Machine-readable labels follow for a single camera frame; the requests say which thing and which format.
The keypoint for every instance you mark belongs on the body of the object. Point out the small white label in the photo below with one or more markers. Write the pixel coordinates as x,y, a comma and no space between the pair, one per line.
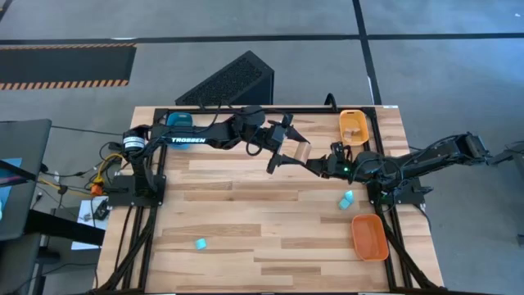
391,106

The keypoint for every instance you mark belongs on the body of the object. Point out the white paper sheet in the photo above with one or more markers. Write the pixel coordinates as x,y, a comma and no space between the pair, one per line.
84,233

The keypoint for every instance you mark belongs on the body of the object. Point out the monitor with blue screen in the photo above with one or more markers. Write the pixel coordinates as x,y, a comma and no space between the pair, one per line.
8,172

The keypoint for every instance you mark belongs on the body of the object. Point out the blue plastic bin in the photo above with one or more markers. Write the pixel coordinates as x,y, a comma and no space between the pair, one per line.
179,119

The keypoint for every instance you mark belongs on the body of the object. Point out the light cyan block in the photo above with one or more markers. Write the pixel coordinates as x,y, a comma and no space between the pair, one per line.
201,244
344,204
349,195

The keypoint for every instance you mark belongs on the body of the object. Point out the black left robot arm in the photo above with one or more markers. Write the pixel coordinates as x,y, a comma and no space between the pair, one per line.
155,133

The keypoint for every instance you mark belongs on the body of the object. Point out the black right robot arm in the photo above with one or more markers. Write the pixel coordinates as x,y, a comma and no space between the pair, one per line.
430,157

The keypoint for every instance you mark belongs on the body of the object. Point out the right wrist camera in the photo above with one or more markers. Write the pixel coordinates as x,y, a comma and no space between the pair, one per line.
339,149

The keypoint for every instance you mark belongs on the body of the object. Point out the orange plastic bin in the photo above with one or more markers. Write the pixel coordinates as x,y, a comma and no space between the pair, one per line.
368,237

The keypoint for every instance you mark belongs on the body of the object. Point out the yellow plastic bin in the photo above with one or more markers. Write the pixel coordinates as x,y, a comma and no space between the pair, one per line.
347,116

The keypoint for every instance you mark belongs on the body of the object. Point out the black hazard-striped floor mat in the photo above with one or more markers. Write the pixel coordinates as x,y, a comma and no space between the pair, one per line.
65,65

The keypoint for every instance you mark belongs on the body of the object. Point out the black stand foot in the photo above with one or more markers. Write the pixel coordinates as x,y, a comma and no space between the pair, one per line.
501,157

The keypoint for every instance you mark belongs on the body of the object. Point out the black aluminium table frame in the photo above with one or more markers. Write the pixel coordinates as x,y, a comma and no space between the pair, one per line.
315,110

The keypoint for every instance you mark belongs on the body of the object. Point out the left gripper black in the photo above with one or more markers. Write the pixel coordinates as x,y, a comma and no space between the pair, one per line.
277,135

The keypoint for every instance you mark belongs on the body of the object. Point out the small black device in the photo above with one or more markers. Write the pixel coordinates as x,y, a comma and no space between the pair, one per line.
101,210

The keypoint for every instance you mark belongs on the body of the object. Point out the black desk beam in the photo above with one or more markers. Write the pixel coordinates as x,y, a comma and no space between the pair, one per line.
65,227

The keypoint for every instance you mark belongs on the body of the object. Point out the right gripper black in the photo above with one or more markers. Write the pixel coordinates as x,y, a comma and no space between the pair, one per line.
340,168

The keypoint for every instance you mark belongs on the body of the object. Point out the black perforated computer tower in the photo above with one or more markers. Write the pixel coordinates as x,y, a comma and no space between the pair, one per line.
229,82

